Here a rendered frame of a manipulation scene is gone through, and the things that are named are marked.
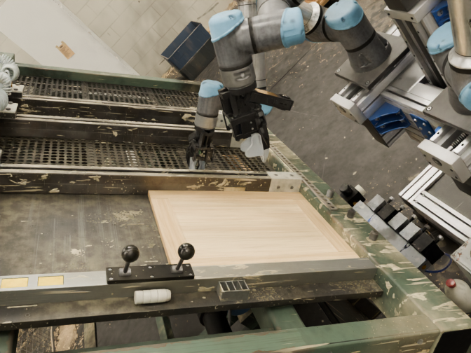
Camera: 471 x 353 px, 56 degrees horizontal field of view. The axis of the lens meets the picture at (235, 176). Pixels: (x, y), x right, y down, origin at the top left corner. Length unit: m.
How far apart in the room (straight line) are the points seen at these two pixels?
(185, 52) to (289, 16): 4.75
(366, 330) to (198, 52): 4.94
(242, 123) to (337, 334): 0.50
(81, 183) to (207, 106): 0.46
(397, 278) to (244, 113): 0.62
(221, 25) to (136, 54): 5.72
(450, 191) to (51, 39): 4.12
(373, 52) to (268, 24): 0.76
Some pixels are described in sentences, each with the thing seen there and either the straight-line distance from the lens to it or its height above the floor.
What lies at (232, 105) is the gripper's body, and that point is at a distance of 1.00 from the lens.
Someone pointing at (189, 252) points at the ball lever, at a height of 1.42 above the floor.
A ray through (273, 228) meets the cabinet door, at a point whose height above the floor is 1.06.
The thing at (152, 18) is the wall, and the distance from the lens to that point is 6.60.
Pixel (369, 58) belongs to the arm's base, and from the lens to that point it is 1.65.
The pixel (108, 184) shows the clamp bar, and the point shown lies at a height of 1.45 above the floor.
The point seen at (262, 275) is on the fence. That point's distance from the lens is 1.14.
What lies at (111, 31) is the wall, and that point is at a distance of 6.56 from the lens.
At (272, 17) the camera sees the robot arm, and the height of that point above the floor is 1.62.
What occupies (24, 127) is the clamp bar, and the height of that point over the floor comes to 1.68.
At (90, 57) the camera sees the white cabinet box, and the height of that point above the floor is 1.14.
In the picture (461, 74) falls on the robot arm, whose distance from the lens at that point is 1.09.
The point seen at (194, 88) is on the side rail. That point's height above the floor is 0.95.
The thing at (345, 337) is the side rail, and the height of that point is 1.11.
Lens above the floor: 1.96
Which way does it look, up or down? 32 degrees down
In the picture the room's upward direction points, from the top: 48 degrees counter-clockwise
